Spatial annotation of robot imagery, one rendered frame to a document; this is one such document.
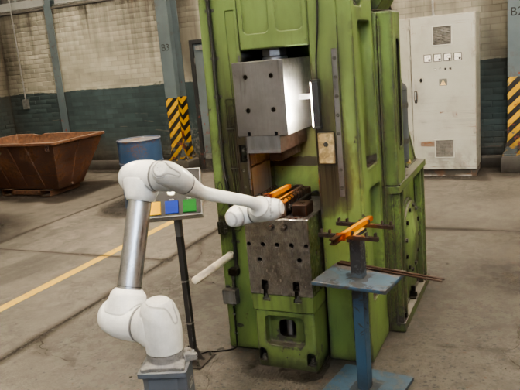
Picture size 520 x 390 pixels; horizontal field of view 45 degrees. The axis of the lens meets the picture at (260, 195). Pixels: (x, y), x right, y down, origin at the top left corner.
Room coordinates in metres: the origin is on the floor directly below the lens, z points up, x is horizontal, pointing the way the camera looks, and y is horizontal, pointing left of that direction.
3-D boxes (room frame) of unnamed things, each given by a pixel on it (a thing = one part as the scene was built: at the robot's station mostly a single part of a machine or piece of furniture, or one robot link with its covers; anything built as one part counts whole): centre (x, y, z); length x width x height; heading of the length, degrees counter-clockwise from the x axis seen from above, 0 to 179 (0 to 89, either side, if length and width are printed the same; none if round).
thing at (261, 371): (3.32, -0.02, 0.01); 0.58 x 0.39 x 0.01; 65
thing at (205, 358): (3.53, 0.50, 0.05); 0.22 x 0.22 x 0.09; 65
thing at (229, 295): (3.62, 0.23, 0.36); 0.09 x 0.07 x 0.12; 65
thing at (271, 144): (3.55, -0.13, 1.32); 0.42 x 0.20 x 0.10; 155
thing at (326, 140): (3.35, -0.38, 1.27); 0.09 x 0.02 x 0.17; 65
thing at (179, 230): (3.53, 0.49, 0.54); 0.04 x 0.04 x 1.08; 65
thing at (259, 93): (3.54, -0.17, 1.56); 0.42 x 0.39 x 0.40; 155
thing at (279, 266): (3.54, -0.19, 0.69); 0.56 x 0.38 x 0.45; 155
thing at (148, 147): (8.05, 1.50, 0.44); 0.59 x 0.59 x 0.88
